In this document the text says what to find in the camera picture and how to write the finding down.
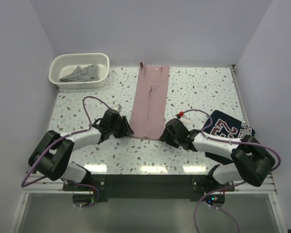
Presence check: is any pink tank top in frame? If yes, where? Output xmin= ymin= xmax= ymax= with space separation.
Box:
xmin=129 ymin=63 xmax=169 ymax=140

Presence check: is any grey tank top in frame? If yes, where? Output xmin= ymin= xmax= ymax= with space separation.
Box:
xmin=59 ymin=64 xmax=100 ymax=83

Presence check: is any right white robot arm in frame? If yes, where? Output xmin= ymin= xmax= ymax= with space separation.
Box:
xmin=160 ymin=118 xmax=275 ymax=191

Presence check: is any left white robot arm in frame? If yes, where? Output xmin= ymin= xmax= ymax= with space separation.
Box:
xmin=28 ymin=109 xmax=133 ymax=190

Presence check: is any navy lettered tank top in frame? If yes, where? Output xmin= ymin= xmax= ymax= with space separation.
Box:
xmin=201 ymin=109 xmax=256 ymax=166

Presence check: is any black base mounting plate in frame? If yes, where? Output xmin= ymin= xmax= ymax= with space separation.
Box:
xmin=63 ymin=173 xmax=235 ymax=203

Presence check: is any white plastic basket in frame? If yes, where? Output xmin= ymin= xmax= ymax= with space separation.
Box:
xmin=48 ymin=53 xmax=110 ymax=89

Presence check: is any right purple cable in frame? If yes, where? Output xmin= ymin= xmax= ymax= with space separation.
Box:
xmin=180 ymin=109 xmax=282 ymax=233

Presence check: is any aluminium frame rail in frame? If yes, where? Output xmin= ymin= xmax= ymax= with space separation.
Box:
xmin=19 ymin=69 xmax=288 ymax=233

